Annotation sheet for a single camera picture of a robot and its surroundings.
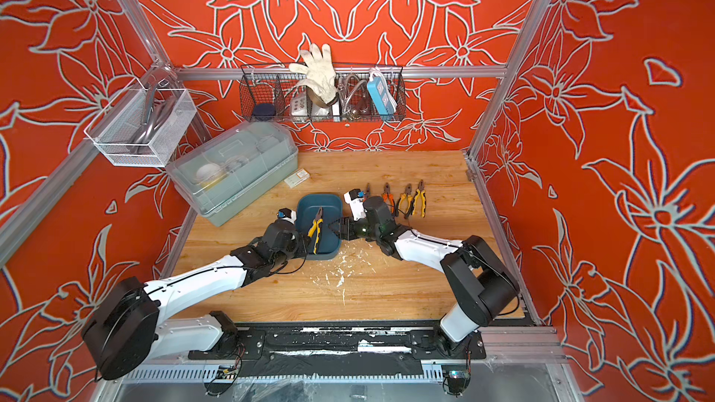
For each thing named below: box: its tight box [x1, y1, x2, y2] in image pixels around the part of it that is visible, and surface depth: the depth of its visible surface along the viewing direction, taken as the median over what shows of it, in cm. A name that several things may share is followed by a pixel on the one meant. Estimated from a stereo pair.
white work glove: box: [288, 42, 338, 108], surface depth 90 cm
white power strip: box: [290, 93, 308, 118], surface depth 96 cm
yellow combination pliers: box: [307, 206, 324, 255], surface depth 89 cm
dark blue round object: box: [253, 102, 276, 121], surface depth 100 cm
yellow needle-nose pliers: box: [412, 179, 428, 218], surface depth 105 cm
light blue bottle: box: [366, 67, 398, 116], surface depth 89 cm
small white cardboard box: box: [283, 168, 311, 189], surface depth 112 cm
